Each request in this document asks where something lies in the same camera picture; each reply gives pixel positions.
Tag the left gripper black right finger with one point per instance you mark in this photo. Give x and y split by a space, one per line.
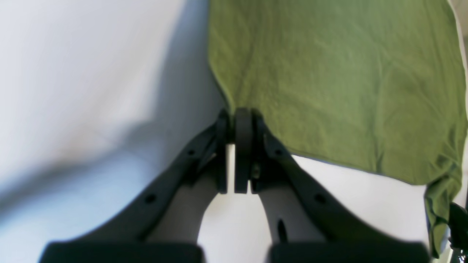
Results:
307 223

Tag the olive green T-shirt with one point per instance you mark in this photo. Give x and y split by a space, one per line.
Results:
374 85

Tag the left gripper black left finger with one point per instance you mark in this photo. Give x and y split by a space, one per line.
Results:
162 224

